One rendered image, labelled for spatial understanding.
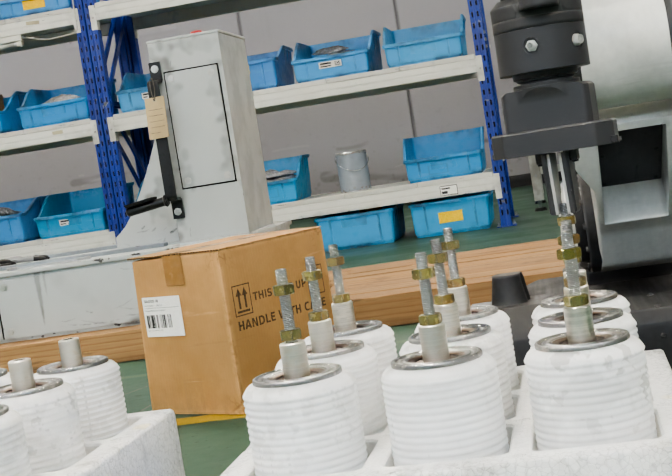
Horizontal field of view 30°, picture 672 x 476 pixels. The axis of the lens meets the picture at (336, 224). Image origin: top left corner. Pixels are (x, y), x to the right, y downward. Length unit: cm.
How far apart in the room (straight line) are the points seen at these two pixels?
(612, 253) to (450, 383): 81
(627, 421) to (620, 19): 62
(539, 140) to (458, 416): 34
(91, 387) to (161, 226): 210
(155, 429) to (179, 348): 99
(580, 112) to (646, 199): 52
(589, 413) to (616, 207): 76
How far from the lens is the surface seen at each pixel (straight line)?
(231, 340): 224
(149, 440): 134
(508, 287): 158
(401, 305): 305
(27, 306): 338
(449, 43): 575
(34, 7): 623
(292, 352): 104
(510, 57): 122
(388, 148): 950
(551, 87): 122
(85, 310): 332
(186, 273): 229
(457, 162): 576
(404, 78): 573
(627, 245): 176
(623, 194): 173
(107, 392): 134
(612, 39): 149
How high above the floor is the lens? 43
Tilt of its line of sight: 3 degrees down
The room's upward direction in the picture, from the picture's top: 9 degrees counter-clockwise
